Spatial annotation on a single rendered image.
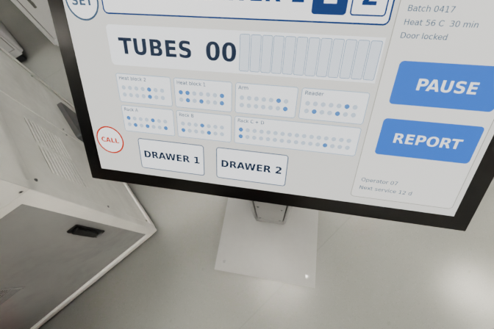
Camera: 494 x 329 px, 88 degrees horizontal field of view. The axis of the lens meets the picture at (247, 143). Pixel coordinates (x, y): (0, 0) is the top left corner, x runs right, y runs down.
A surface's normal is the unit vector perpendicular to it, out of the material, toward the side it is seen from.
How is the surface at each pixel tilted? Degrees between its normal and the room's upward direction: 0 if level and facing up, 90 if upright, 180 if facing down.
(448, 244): 0
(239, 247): 3
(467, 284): 0
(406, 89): 50
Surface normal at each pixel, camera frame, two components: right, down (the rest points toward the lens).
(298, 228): 0.00, -0.42
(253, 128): -0.18, 0.41
